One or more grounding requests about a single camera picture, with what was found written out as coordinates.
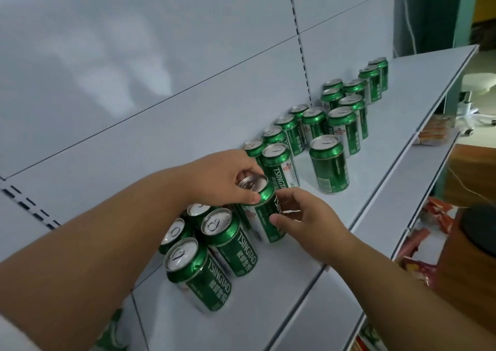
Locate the person's right forearm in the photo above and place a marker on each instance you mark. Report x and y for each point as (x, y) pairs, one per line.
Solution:
(399, 304)

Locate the person's left forearm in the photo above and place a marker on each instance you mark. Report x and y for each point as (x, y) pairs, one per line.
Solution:
(89, 253)

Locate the person's left thumb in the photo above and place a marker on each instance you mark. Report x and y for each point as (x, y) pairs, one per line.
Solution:
(245, 196)

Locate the slotted shelf upright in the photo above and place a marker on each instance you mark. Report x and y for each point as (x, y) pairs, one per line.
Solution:
(298, 29)

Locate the white shelf back panel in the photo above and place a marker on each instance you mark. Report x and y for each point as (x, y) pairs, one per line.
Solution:
(155, 52)

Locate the person's right thumb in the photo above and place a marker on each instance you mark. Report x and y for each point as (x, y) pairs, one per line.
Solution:
(290, 197)

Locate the dark green curtain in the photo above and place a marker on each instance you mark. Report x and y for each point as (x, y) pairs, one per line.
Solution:
(430, 9)

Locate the red snack packets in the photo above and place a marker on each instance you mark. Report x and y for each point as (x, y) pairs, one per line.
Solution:
(436, 213)

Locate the person's left hand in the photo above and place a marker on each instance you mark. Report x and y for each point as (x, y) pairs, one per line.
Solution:
(217, 176)

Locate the rows of green cans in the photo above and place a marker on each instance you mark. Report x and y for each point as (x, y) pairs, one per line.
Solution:
(329, 164)

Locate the green beverage can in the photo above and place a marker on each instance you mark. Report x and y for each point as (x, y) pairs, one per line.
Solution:
(263, 217)

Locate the orange snack packets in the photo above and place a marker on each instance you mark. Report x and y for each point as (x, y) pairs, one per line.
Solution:
(434, 131)

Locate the black round lid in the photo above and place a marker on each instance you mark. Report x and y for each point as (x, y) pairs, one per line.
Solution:
(482, 228)

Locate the brown wooden cabinet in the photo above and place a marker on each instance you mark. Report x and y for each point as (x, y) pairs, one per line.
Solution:
(465, 281)

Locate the person's right hand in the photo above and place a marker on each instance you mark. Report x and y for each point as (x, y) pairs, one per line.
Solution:
(316, 226)

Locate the white metal shelf board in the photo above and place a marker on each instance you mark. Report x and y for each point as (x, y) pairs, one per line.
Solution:
(407, 91)
(387, 215)

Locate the white swivel stool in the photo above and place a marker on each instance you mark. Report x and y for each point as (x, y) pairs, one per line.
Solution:
(476, 91)

